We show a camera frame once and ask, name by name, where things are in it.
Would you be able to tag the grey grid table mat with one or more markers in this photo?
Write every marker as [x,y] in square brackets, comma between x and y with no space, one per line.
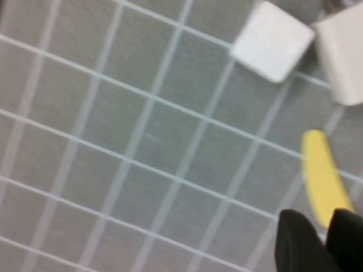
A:
[141,141]

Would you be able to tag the yellow plastic knife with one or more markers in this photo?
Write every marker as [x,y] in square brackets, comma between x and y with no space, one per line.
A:
[323,175]

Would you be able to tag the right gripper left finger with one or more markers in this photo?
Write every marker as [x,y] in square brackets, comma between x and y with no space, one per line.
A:
[297,246]

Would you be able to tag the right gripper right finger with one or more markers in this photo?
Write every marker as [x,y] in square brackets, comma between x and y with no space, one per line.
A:
[348,243]

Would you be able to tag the large white charger plug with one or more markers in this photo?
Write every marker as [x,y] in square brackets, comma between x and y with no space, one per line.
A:
[343,56]

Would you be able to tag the small white square adapter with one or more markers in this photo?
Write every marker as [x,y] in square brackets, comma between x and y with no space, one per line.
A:
[272,42]

